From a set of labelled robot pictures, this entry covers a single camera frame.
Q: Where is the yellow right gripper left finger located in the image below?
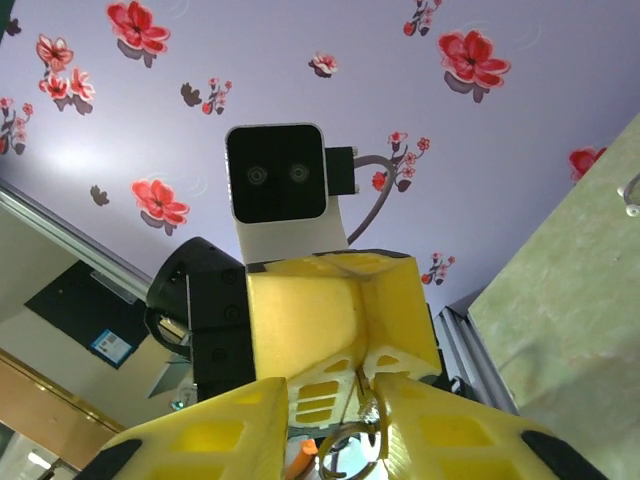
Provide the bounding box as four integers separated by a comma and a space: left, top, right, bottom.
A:
74, 377, 290, 480

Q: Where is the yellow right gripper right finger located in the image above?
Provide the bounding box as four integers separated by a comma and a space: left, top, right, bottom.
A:
373, 372, 609, 480

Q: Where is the small metal key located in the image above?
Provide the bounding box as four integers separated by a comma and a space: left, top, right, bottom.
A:
355, 368, 384, 427

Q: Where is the silver key ring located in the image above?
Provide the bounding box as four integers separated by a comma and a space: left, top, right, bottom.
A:
316, 421, 389, 480

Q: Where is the orange plastic piece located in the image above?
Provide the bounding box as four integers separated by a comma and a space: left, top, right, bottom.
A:
288, 438, 319, 477

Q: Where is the black panel with blue label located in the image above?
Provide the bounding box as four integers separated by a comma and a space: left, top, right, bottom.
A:
23, 260, 151, 372

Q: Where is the brown wooden cabinet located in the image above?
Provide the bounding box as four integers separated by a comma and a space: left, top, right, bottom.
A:
0, 348, 126, 474

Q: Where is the transparent plastic loop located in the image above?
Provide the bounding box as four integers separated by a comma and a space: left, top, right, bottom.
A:
616, 172, 640, 219

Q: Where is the aluminium frame rail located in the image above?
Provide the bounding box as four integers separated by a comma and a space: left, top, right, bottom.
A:
0, 178, 154, 304
435, 304, 520, 416

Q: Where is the grey camera cable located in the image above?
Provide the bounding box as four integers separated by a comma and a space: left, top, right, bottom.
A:
324, 144, 400, 246

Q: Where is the white black wrist camera box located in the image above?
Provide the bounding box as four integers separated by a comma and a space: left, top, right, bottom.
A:
223, 122, 351, 265

